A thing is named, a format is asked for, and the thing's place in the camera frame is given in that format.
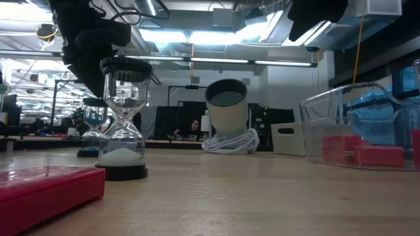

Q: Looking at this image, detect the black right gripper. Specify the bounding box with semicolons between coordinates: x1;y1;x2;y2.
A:
287;0;349;42

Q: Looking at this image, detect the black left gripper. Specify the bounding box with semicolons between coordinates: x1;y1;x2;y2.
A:
61;19;133;99

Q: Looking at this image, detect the blue sand hourglass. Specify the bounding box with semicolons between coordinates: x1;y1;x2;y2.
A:
77;97;109;158

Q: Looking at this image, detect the white sand hourglass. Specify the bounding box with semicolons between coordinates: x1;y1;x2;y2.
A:
94;56;154;182

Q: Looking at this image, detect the red case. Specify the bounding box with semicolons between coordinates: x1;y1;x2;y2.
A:
0;165;106;236

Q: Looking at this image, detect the person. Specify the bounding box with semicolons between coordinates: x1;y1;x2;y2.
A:
175;118;206;138
70;109;91;137

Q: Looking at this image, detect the black round ceiling fixture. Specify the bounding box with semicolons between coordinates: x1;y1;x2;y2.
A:
35;23;58;42

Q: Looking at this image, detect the grey hanging cloth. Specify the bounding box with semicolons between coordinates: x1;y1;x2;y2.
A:
140;106;158;140

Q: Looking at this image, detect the grey ceiling box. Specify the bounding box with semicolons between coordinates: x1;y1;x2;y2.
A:
212;8;234;29

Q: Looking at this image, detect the white ceiling unit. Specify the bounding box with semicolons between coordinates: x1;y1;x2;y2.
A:
356;0;403;17

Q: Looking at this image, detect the black partition screen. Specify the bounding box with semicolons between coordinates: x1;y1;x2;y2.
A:
154;100;207;140

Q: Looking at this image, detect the long linear ceiling light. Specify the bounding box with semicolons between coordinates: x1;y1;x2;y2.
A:
0;49;318;69

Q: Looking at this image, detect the clear plastic bin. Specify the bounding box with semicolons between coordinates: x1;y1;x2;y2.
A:
298;81;420;172

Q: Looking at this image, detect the black background equipment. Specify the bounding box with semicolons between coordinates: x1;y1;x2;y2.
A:
248;103;295;147

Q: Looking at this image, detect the bright ceiling light panel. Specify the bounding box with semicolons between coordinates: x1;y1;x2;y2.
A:
137;28;240;46

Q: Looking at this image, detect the white box behind projector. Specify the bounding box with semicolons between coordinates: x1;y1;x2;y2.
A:
200;109;213;135

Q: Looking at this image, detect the white cylindrical projector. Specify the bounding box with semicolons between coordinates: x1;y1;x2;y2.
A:
204;78;249;138

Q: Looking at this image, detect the grey plastic bin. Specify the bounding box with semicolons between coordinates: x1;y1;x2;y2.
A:
270;121;308;157

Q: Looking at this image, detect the black background rig frame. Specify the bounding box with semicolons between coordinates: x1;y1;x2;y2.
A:
167;84;208;138
52;78;87;138

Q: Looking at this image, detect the yellow hanging cable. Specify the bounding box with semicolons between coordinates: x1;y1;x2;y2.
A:
352;16;365;85

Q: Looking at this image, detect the silver ventilation duct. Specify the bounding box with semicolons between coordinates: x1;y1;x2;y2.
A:
140;0;159;19

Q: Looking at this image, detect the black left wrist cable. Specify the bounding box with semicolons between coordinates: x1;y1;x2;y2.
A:
90;0;171;26

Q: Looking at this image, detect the black table frame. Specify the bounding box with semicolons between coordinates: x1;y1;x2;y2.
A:
0;137;273;152

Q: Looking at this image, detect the white coiled cable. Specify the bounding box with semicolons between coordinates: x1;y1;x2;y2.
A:
201;127;261;155

